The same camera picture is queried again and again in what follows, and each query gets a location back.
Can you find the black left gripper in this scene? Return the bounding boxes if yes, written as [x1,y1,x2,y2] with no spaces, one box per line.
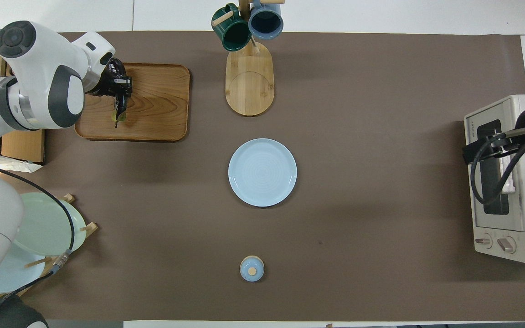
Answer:
[90,58,134,112]

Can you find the rectangular wooden tray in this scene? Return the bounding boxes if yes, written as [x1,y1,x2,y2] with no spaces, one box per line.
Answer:
[75,63,190,142]

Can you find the wooden shelf with wire mesh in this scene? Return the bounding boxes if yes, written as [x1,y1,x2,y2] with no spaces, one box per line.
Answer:
[0,11,46,173]

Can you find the grey blue mug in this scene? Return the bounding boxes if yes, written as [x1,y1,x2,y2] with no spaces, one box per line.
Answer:
[248,0,284,40]

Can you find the light blue ribbed plate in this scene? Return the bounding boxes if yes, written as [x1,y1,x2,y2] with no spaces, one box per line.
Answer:
[228,138,298,208]

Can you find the dark green mug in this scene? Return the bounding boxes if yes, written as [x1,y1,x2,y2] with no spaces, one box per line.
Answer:
[211,3,252,51]

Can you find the large brown table mat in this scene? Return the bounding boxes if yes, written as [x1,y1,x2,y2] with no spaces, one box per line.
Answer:
[0,31,525,322]

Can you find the pale green plate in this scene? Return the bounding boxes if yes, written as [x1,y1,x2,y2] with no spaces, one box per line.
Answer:
[14,192,87,256]

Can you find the light blue plate in rack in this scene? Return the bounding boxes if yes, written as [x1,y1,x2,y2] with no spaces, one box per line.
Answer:
[0,246,46,294]

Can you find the wooden plate rack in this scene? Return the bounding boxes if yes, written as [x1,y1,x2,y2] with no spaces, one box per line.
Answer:
[0,194,98,297]

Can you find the wooden mug tree stand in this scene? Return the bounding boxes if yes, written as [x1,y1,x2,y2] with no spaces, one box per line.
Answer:
[225,0,286,117]

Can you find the glass oven door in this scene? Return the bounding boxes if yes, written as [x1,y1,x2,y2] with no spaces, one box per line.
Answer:
[464,101,525,232]

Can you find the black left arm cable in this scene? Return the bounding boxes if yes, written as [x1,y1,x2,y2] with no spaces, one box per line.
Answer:
[0,157,75,319]

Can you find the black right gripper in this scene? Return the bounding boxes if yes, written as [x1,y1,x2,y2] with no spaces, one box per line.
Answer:
[462,125,525,165]

